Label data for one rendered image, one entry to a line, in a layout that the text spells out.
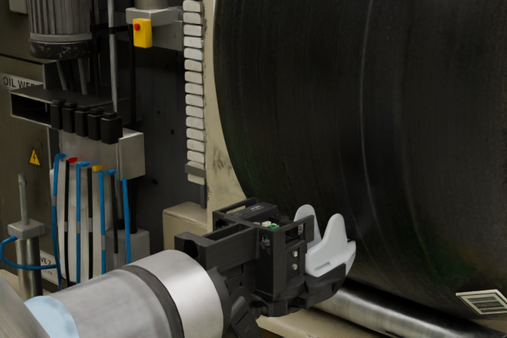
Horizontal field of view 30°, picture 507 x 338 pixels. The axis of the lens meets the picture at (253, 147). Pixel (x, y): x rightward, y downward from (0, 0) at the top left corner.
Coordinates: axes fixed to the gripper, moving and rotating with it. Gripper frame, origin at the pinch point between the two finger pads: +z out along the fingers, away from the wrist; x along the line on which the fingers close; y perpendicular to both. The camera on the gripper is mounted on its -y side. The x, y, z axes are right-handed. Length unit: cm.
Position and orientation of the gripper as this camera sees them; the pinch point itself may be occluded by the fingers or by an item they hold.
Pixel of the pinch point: (342, 253)
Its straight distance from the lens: 90.8
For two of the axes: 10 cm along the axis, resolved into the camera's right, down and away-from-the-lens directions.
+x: -7.3, -1.9, 6.6
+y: -0.1, -9.6, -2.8
